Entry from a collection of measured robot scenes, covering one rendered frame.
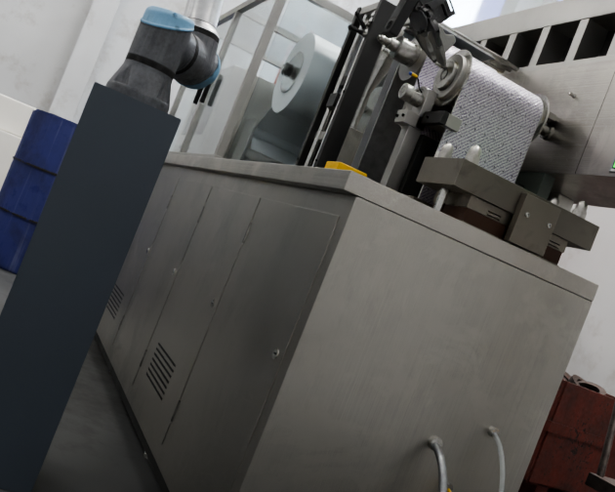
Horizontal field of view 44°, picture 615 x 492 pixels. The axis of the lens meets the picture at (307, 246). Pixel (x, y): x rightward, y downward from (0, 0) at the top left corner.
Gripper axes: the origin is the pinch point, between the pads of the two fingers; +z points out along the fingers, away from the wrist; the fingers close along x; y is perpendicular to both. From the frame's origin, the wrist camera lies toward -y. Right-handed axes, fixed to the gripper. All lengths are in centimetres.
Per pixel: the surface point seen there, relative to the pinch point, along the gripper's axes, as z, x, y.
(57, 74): -72, 897, 2
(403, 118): 8.0, 0.6, -13.8
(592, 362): 272, 231, 163
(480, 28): 6, 53, 51
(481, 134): 18.9, -7.2, -0.4
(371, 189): 10, -33, -43
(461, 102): 9.6, -7.2, -2.3
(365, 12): -16.1, 36.0, 5.9
